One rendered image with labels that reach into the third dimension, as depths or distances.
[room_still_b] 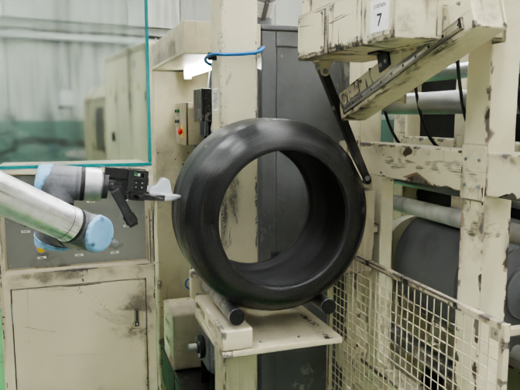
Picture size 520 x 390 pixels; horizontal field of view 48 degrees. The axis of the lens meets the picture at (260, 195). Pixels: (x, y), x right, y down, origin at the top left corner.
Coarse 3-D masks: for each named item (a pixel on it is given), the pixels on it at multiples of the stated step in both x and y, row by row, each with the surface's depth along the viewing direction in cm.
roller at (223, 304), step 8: (208, 288) 184; (216, 296) 175; (216, 304) 174; (224, 304) 166; (232, 304) 164; (224, 312) 164; (232, 312) 159; (240, 312) 160; (232, 320) 159; (240, 320) 160
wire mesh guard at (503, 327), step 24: (384, 288) 176; (408, 288) 163; (336, 312) 208; (408, 312) 164; (456, 312) 143; (480, 312) 135; (360, 336) 191; (384, 336) 176; (480, 336) 135; (504, 336) 127; (360, 360) 193; (384, 360) 178; (432, 360) 154; (504, 360) 127; (456, 384) 145; (504, 384) 128
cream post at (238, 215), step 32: (224, 0) 184; (256, 0) 188; (224, 32) 186; (256, 32) 189; (224, 64) 187; (256, 64) 191; (224, 96) 188; (256, 96) 192; (256, 160) 195; (256, 192) 196; (224, 224) 194; (256, 224) 198; (256, 256) 199; (224, 384) 202; (256, 384) 206
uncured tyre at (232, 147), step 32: (224, 128) 169; (256, 128) 157; (288, 128) 159; (192, 160) 165; (224, 160) 153; (320, 160) 162; (192, 192) 154; (224, 192) 153; (320, 192) 192; (352, 192) 166; (192, 224) 154; (320, 224) 193; (352, 224) 167; (192, 256) 157; (224, 256) 156; (288, 256) 191; (320, 256) 188; (352, 256) 170; (224, 288) 159; (256, 288) 160; (288, 288) 163; (320, 288) 167
